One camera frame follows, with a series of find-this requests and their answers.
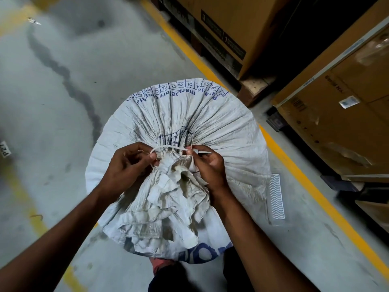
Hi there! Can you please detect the person's left hand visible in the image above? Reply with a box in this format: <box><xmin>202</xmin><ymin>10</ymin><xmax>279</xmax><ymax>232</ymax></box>
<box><xmin>98</xmin><ymin>142</ymin><xmax>158</xmax><ymax>201</ymax></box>

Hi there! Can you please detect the person's right forearm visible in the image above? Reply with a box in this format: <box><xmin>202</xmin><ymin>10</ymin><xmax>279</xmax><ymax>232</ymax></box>
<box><xmin>209</xmin><ymin>187</ymin><xmax>320</xmax><ymax>292</ymax></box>

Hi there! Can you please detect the black pallet foot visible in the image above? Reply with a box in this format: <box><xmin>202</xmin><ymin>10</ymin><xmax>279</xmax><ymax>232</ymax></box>
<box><xmin>321</xmin><ymin>174</ymin><xmax>366</xmax><ymax>193</ymax></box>
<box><xmin>266</xmin><ymin>112</ymin><xmax>286</xmax><ymax>132</ymax></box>

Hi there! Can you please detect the white woven sack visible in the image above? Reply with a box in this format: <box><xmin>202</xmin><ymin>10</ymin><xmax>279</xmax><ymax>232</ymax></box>
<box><xmin>85</xmin><ymin>78</ymin><xmax>272</xmax><ymax>265</ymax></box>

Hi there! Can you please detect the pink left clog shoe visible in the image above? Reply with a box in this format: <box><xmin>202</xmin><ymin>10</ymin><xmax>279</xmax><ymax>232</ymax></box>
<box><xmin>149</xmin><ymin>258</ymin><xmax>175</xmax><ymax>276</ymax></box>

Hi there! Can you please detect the plastic-wrapped brown cardboard box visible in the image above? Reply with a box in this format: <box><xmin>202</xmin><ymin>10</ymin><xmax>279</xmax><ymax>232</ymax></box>
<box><xmin>271</xmin><ymin>18</ymin><xmax>389</xmax><ymax>183</ymax></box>

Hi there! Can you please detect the wooden pallet block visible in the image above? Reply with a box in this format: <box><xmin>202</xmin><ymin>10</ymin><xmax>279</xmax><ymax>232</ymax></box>
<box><xmin>237</xmin><ymin>77</ymin><xmax>276</xmax><ymax>107</ymax></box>

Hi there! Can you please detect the white label sticker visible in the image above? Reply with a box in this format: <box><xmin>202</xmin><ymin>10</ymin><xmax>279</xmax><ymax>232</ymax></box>
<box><xmin>338</xmin><ymin>95</ymin><xmax>360</xmax><ymax>110</ymax></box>

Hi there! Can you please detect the tall brown cardboard box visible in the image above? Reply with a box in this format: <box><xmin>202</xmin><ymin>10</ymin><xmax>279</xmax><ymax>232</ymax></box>
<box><xmin>160</xmin><ymin>0</ymin><xmax>293</xmax><ymax>80</ymax></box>

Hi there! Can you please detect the white zip tie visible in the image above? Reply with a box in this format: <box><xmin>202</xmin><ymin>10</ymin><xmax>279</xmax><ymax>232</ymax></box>
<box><xmin>149</xmin><ymin>144</ymin><xmax>212</xmax><ymax>167</ymax></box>

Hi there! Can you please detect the clear ridged plastic tray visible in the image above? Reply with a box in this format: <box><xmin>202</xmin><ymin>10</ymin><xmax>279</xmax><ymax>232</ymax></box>
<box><xmin>266</xmin><ymin>174</ymin><xmax>286</xmax><ymax>221</ymax></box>

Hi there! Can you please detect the person's right hand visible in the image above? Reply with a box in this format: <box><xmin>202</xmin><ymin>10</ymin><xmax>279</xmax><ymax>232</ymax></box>
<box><xmin>186</xmin><ymin>145</ymin><xmax>227</xmax><ymax>198</ymax></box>

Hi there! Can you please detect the person's left forearm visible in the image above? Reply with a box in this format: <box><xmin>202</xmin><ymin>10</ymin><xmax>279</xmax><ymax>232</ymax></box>
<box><xmin>0</xmin><ymin>185</ymin><xmax>122</xmax><ymax>292</ymax></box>

